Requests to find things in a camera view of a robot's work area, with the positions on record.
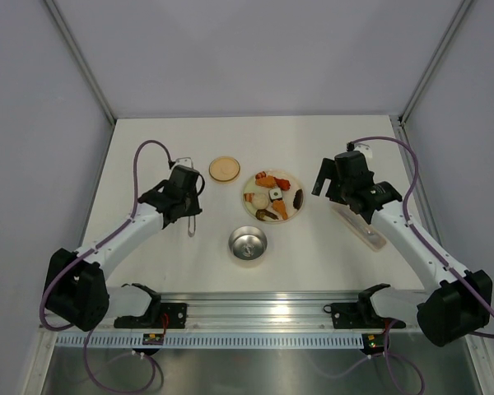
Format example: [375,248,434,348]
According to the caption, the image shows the metal tongs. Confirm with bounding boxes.
[187,216,197,238]

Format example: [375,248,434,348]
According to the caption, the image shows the white steamed bun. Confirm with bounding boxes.
[251,193,270,210]

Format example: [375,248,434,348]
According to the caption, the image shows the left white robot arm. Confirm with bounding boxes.
[40,165,205,332]

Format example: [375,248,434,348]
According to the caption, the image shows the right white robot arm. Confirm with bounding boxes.
[312,151,492,346]

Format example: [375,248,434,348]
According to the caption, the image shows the steel lunch box bowl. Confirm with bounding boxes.
[227,225,268,268]

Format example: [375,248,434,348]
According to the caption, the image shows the metal spoon in case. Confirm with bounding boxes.
[346,212,380,242]

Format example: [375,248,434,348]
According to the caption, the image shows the dark sea cucumber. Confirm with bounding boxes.
[293,188,304,210]

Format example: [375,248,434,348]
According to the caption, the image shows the red lobster piece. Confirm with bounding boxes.
[274,178,291,191]

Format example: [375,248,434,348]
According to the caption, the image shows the clear cutlery case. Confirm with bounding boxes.
[331,203,387,252]

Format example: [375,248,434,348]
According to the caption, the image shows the beige round lid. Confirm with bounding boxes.
[208,156,240,184]

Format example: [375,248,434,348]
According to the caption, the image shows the cream round plate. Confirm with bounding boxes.
[241,170,305,224]

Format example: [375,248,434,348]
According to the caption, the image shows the sushi roll piece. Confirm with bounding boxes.
[268,188,283,202]

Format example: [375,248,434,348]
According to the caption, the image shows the orange fried piece upper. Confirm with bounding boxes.
[255,175,277,188]

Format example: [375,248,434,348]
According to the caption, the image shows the orange fried shrimp lower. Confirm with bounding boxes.
[272,199,288,221]

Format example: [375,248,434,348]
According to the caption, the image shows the dark brown shrimp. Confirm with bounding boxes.
[255,209,278,221]

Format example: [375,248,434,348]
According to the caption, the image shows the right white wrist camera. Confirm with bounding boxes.
[347,142,373,160]

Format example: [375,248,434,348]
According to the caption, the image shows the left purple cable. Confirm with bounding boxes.
[39,139,175,390]

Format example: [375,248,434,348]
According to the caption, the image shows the purple cable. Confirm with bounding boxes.
[304,135,494,395]
[39,139,175,390]

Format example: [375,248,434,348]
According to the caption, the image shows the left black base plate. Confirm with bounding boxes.
[114,302,188,329]

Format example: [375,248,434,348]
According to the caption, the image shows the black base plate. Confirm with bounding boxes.
[114,302,188,329]
[323,302,392,330]

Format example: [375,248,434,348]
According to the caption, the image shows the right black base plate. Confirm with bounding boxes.
[323,302,392,330]

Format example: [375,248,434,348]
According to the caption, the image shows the aluminium mounting rail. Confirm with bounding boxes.
[106,290,421,330]

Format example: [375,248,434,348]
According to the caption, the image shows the white slotted cable duct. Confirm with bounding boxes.
[56,332,364,350]

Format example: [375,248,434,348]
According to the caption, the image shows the left aluminium frame post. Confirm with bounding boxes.
[42,0,117,128]

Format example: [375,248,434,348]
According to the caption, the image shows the aluminium frame post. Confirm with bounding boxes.
[42,0,117,128]
[398,0,477,128]

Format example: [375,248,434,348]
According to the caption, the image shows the right aluminium frame post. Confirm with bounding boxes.
[398,0,477,128]

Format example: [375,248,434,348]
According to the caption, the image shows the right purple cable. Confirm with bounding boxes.
[304,135,494,395]

